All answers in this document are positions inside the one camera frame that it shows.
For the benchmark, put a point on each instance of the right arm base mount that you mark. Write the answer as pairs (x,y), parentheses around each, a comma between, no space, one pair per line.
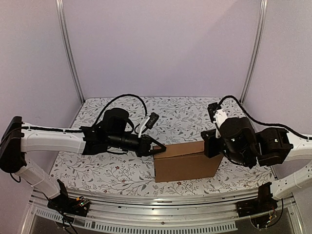
(264,202)

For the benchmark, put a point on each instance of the aluminium front rail base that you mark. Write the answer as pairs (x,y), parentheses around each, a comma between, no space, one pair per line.
(196,214)

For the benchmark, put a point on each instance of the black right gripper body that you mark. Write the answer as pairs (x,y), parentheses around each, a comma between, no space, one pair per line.
(210,143)

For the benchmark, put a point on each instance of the left aluminium frame post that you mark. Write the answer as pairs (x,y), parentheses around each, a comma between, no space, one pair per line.
(68,50)

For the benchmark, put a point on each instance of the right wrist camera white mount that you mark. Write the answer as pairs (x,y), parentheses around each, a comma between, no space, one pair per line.
(217,115)

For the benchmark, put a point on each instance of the brown cardboard box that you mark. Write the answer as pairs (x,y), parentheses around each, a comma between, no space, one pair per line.
(185,161)

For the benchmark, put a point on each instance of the right aluminium frame post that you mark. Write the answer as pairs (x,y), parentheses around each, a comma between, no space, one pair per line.
(255,51)

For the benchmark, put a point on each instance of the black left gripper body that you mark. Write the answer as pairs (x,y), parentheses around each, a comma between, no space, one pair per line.
(141,150)

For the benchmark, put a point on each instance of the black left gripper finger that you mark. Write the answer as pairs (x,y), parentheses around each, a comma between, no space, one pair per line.
(156,151)
(156,145)

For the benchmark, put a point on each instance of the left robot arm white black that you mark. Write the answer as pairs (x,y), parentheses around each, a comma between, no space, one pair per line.
(20,138)

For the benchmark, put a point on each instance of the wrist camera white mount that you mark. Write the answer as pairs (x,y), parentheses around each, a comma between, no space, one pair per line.
(217,115)
(147,123)

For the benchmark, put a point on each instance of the aluminium frame post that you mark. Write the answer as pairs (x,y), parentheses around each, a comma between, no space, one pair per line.
(255,51)
(68,50)

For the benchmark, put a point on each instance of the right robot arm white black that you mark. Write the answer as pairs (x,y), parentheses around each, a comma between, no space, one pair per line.
(236,139)

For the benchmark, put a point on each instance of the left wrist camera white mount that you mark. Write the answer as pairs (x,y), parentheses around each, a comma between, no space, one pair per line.
(147,123)

